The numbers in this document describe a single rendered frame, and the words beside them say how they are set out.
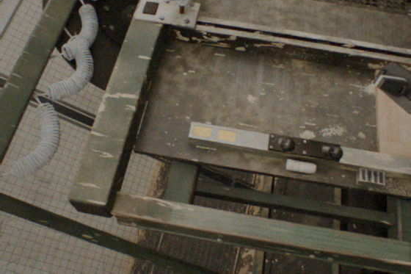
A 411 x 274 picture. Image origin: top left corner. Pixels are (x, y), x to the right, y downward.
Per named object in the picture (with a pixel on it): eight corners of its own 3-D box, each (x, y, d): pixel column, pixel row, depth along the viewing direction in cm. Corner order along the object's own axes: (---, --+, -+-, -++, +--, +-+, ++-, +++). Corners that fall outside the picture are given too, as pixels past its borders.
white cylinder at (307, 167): (285, 171, 112) (313, 175, 112) (287, 167, 110) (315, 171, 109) (285, 161, 114) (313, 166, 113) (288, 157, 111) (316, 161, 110)
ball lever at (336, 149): (331, 157, 111) (343, 162, 98) (317, 155, 111) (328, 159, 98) (333, 144, 111) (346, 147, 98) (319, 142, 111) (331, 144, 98)
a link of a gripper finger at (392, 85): (383, 73, 67) (406, 79, 70) (373, 88, 69) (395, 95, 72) (389, 77, 66) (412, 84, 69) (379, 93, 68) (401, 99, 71)
